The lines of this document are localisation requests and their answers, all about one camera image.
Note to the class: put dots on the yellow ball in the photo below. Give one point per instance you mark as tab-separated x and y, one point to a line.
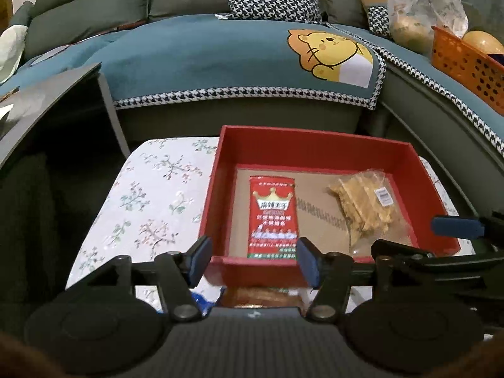
482	42

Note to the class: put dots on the blue and white snack packet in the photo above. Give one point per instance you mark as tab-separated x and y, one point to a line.
201	302

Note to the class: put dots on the white plastic bag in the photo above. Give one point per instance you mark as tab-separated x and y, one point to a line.
405	4

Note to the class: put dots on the floral tablecloth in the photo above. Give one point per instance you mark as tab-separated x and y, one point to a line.
157	204

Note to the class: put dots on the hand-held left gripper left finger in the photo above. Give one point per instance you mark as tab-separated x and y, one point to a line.
199	262

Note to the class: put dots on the red snack packet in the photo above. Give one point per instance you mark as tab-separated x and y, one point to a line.
271	220

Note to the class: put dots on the green sofa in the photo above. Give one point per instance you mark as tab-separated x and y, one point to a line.
236	120

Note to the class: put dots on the teal houndstooth-edged sofa cover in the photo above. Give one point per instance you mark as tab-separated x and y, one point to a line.
413	61

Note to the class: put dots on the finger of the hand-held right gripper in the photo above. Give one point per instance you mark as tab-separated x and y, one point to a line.
405	251
456	225

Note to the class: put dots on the light green cloth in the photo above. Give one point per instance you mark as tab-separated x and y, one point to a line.
12	53

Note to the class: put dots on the printed clear plastic bag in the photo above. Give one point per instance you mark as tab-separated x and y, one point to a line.
449	4

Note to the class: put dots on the small white wrapper scrap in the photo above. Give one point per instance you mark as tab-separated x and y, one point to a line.
221	16

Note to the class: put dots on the clear bag of yellow crisps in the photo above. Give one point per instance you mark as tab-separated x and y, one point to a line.
358	204

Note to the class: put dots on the yellow melon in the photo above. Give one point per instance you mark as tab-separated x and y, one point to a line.
411	31

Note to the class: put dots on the red cardboard box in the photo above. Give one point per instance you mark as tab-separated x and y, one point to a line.
315	145

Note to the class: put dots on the teal cartoon-print sofa cover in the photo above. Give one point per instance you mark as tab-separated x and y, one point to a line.
197	55

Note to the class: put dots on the orange plastic basket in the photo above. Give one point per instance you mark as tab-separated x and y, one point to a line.
460	63

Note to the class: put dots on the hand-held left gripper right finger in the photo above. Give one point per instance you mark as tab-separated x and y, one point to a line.
309	262

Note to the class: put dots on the brown cardboard liner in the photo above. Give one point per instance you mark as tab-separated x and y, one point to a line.
315	189

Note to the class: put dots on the large green back cushion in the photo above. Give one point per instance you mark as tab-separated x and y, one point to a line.
86	12

